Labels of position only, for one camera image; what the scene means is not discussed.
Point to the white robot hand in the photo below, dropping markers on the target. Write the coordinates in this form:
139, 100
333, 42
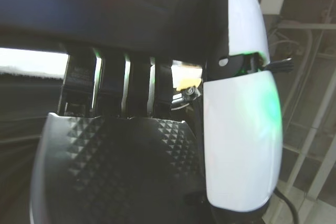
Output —
241, 134

